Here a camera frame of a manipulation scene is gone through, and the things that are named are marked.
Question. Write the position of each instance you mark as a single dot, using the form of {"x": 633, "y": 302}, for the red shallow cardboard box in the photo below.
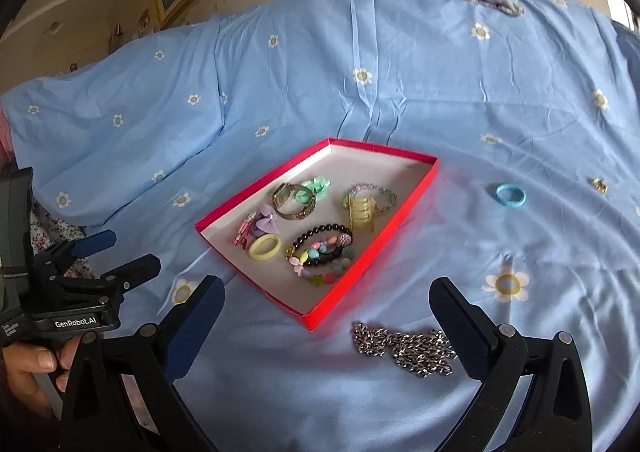
{"x": 350, "y": 167}

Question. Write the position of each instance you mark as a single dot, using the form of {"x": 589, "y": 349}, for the yellow hair claw clip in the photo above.
{"x": 361, "y": 218}

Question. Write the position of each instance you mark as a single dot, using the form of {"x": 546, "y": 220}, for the pink hair clip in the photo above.
{"x": 242, "y": 232}

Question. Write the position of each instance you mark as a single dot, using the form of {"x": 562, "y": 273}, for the person's left hand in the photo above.
{"x": 27, "y": 367}

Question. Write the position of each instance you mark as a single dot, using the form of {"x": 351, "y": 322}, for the dark blue bed sheet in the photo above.
{"x": 627, "y": 52}

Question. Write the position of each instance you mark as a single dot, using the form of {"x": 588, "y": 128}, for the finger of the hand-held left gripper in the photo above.
{"x": 140, "y": 268}
{"x": 95, "y": 241}

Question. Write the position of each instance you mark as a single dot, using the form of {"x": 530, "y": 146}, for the purple bow hair clip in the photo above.
{"x": 265, "y": 223}

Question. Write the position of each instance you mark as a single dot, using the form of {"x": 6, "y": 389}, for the floral patterned cloth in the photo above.
{"x": 55, "y": 227}

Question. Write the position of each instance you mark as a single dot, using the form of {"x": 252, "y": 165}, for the pale yellow bangle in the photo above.
{"x": 253, "y": 248}

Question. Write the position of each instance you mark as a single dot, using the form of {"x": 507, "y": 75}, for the gold wrist watch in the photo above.
{"x": 281, "y": 193}

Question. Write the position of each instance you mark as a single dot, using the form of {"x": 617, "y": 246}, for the blue floral blanket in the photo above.
{"x": 400, "y": 82}

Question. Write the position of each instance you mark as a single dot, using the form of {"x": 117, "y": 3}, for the small gold trinket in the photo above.
{"x": 599, "y": 185}

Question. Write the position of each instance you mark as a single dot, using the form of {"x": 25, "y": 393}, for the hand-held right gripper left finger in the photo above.
{"x": 195, "y": 332}

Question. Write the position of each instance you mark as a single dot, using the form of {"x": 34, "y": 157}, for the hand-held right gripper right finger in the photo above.
{"x": 460, "y": 327}

